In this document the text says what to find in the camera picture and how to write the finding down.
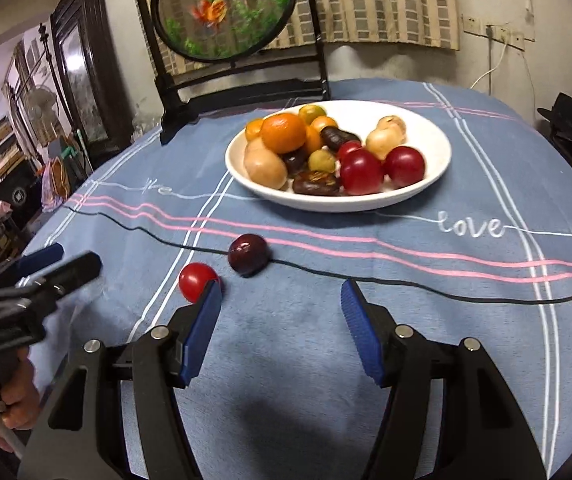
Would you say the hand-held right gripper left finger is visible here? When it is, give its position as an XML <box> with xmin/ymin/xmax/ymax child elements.
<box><xmin>18</xmin><ymin>280</ymin><xmax>224</xmax><ymax>480</ymax></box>

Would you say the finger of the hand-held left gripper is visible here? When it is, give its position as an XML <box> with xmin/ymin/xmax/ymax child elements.
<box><xmin>16</xmin><ymin>252</ymin><xmax>103</xmax><ymax>306</ymax></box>
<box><xmin>0</xmin><ymin>242</ymin><xmax>64</xmax><ymax>288</ymax></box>

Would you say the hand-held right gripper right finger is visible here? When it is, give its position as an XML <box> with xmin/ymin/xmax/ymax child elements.
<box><xmin>341</xmin><ymin>279</ymin><xmax>549</xmax><ymax>480</ymax></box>

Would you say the red tomato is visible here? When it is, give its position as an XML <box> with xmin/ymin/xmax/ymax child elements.
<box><xmin>178</xmin><ymin>262</ymin><xmax>221</xmax><ymax>305</ymax></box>
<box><xmin>337</xmin><ymin>141</ymin><xmax>364</xmax><ymax>163</ymax></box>

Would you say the dark purple plum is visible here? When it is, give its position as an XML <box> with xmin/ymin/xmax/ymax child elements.
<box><xmin>228</xmin><ymin>233</ymin><xmax>271</xmax><ymax>277</ymax></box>
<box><xmin>282</xmin><ymin>150</ymin><xmax>311</xmax><ymax>177</ymax></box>

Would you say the dark maroon fruit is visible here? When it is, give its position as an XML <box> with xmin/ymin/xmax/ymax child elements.
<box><xmin>292</xmin><ymin>170</ymin><xmax>341</xmax><ymax>197</ymax></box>

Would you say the red apple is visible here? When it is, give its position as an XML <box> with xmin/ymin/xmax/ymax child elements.
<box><xmin>339</xmin><ymin>149</ymin><xmax>385</xmax><ymax>196</ymax></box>

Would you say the red plum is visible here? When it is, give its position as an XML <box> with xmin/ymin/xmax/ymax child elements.
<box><xmin>383</xmin><ymin>146</ymin><xmax>426</xmax><ymax>190</ymax></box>

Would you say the small green longan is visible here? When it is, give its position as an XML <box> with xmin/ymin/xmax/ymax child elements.
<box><xmin>308</xmin><ymin>148</ymin><xmax>337</xmax><ymax>173</ymax></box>

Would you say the pale yellow pear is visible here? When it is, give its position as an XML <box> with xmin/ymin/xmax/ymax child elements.
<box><xmin>365</xmin><ymin>126</ymin><xmax>407</xmax><ymax>161</ymax></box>

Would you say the dark brown avocado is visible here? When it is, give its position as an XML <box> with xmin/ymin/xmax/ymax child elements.
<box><xmin>320</xmin><ymin>126</ymin><xmax>363</xmax><ymax>152</ymax></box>

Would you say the white oval plate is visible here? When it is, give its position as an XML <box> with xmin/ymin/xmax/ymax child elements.
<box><xmin>225</xmin><ymin>100</ymin><xmax>452</xmax><ymax>213</ymax></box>

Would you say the spotted tan round fruit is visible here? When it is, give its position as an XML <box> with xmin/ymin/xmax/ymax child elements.
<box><xmin>377</xmin><ymin>115</ymin><xmax>407</xmax><ymax>136</ymax></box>

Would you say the small smooth orange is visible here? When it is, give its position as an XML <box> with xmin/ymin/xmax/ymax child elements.
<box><xmin>311</xmin><ymin>116</ymin><xmax>339</xmax><ymax>136</ymax></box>

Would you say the large orange mandarin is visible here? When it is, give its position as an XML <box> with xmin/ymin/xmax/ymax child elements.
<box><xmin>260</xmin><ymin>113</ymin><xmax>307</xmax><ymax>155</ymax></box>

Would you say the yellow-green tangerine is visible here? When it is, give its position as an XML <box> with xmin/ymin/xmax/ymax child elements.
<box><xmin>298</xmin><ymin>103</ymin><xmax>327</xmax><ymax>126</ymax></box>

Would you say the person's left hand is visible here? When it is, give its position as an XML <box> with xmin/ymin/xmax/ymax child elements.
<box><xmin>0</xmin><ymin>349</ymin><xmax>42</xmax><ymax>450</ymax></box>

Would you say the blue striped tablecloth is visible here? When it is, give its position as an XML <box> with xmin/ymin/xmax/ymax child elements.
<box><xmin>18</xmin><ymin>79</ymin><xmax>572</xmax><ymax>480</ymax></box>

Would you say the pile of clothes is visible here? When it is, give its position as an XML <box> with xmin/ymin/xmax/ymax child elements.
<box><xmin>41</xmin><ymin>157</ymin><xmax>73</xmax><ymax>211</ymax></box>

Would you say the standing fan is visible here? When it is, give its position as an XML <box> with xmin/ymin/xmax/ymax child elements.
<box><xmin>23</xmin><ymin>85</ymin><xmax>62</xmax><ymax>146</ymax></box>

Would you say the dark carved wood framed panel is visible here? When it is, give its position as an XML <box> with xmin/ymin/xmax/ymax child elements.
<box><xmin>50</xmin><ymin>0</ymin><xmax>127</xmax><ymax>156</ymax></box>

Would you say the black hat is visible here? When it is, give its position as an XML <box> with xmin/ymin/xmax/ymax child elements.
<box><xmin>537</xmin><ymin>92</ymin><xmax>572</xmax><ymax>136</ymax></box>

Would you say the round goldfish screen black stand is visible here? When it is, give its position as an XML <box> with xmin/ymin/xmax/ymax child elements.
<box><xmin>131</xmin><ymin>0</ymin><xmax>331</xmax><ymax>146</ymax></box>

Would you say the beige checkered curtain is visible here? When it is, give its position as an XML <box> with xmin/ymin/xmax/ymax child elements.
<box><xmin>131</xmin><ymin>0</ymin><xmax>461</xmax><ymax>76</ymax></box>

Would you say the white power cable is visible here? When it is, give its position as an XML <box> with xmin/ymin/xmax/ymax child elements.
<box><xmin>468</xmin><ymin>42</ymin><xmax>509</xmax><ymax>92</ymax></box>

